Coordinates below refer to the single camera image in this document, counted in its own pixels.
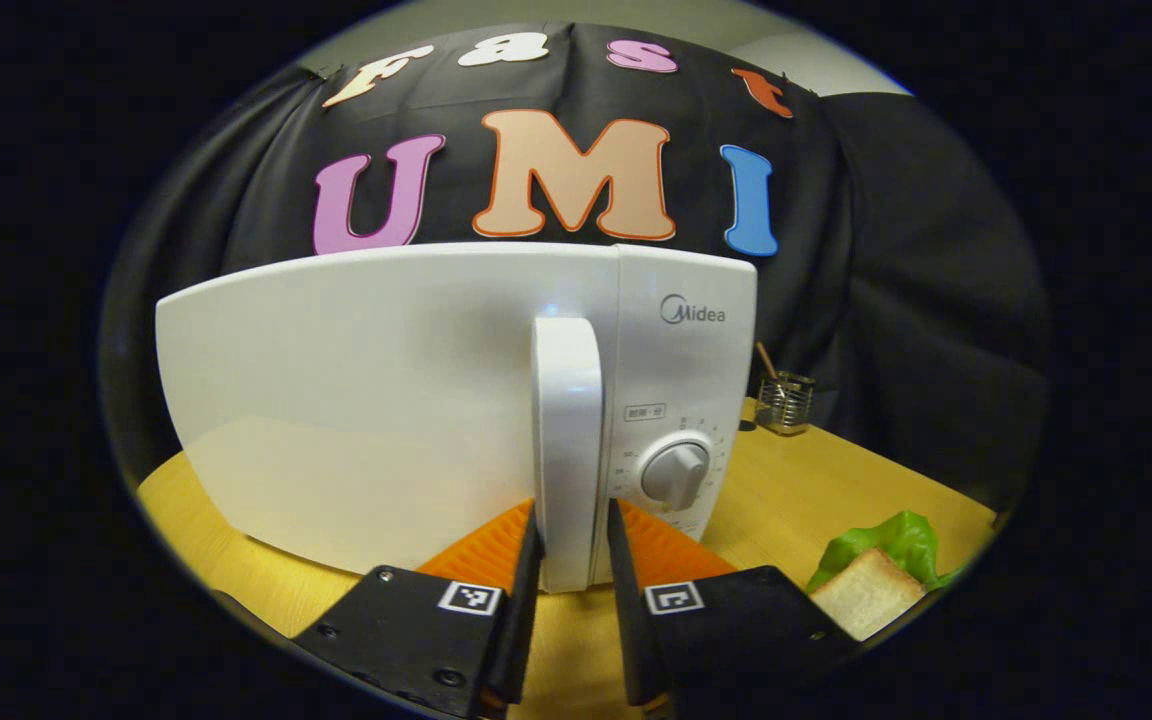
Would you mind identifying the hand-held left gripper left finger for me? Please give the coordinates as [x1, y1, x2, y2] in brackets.
[291, 498, 545, 720]

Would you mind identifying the green lettuce leaf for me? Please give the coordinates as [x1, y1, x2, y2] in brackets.
[804, 510, 967, 596]

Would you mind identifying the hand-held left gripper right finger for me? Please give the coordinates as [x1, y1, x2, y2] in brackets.
[606, 498, 862, 720]

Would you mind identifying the metal wire mesh holder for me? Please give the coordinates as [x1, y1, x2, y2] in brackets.
[756, 370, 817, 436]

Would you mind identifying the white microwave oven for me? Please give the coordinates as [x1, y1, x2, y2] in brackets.
[154, 243, 759, 596]

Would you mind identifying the toast bread sandwich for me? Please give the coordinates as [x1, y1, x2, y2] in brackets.
[810, 547, 927, 642]

